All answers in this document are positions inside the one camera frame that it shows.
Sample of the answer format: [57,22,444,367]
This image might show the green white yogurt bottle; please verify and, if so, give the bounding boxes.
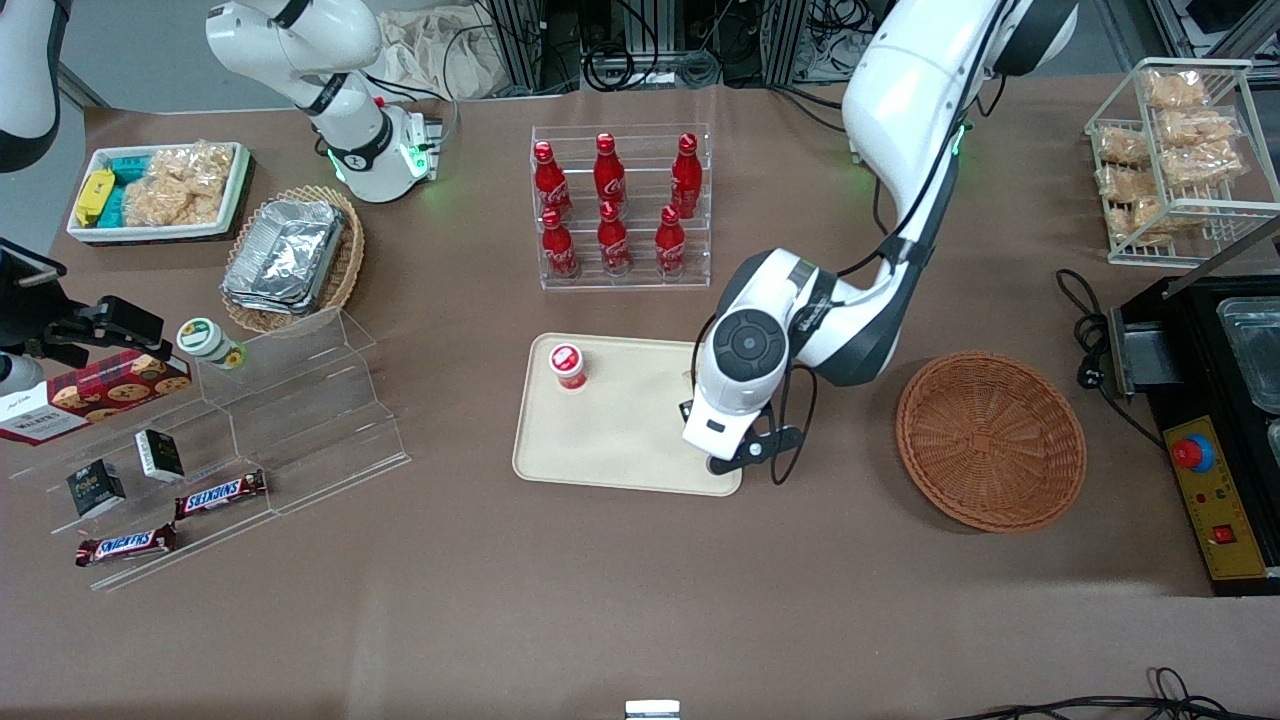
[177,318,246,371]

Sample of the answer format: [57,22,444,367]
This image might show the aluminium frame post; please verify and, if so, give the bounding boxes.
[490,0,548,96]
[760,0,811,86]

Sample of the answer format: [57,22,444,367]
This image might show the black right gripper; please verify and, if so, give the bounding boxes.
[0,292,166,368]

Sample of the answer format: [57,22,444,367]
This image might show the red cola bottle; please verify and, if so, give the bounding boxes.
[655,206,688,277]
[597,201,632,276]
[594,133,628,213]
[533,141,573,221]
[541,208,580,279]
[671,133,703,219]

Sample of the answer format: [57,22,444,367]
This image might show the clear acrylic stepped display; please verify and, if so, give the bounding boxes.
[10,308,411,593]

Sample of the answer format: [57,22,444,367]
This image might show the brown round wicker basket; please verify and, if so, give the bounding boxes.
[896,351,1087,533]

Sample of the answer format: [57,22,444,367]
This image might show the black white small box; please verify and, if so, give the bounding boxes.
[135,430,186,483]

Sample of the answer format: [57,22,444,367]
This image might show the clear acrylic bottle rack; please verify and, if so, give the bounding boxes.
[531,124,713,291]

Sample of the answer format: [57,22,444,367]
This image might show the clear rice cracker bag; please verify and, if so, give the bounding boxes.
[122,172,226,228]
[150,143,236,196]

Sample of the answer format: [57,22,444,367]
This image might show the yellow snack packet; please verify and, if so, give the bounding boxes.
[75,168,116,227]

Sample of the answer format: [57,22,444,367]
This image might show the beige cloth bag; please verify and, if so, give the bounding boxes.
[375,8,501,101]

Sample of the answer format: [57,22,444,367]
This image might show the fried snack bag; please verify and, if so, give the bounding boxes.
[1097,127,1151,166]
[1143,68,1209,110]
[1097,165,1166,204]
[1162,145,1246,189]
[1157,108,1241,150]
[1112,198,1206,245]

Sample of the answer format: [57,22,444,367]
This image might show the steel food pan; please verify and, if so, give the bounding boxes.
[1217,297,1280,416]

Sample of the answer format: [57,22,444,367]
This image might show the stacked aluminium foil trays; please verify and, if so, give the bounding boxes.
[222,200,346,316]

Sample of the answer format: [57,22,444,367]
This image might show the black sealing machine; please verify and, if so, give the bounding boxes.
[1108,215,1280,597]

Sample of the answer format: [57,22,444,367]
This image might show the white wire rack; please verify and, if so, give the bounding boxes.
[1085,58,1280,268]

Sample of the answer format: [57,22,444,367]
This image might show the Snickers chocolate bar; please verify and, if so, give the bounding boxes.
[175,470,268,521]
[76,523,178,568]

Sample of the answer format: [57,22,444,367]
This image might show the black power cable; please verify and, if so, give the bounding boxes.
[1057,268,1169,448]

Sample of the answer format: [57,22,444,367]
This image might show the light wicker oval basket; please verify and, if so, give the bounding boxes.
[220,185,366,334]

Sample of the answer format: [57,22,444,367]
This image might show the red tartan cookie box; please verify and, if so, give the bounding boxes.
[0,350,193,447]

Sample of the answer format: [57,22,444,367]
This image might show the coiled black cable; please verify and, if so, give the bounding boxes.
[583,40,721,93]

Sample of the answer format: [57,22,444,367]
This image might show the beige plastic serving tray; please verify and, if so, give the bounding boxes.
[512,333,747,497]

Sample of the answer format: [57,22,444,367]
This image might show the thin black base cable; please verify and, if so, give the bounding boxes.
[362,70,461,153]

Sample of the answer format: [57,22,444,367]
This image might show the white rectangular snack bin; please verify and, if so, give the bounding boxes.
[67,142,251,244]

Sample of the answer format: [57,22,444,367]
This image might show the black Face small box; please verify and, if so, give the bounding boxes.
[67,460,127,518]

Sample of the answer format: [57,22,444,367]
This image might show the black floor cables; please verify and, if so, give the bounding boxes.
[950,667,1280,720]

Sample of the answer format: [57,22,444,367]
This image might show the red white yogurt bottle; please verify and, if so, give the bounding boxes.
[548,343,588,392]

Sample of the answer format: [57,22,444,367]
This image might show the black base cables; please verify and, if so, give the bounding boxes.
[765,83,861,136]

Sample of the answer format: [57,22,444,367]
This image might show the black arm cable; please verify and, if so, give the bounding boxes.
[770,0,1011,487]

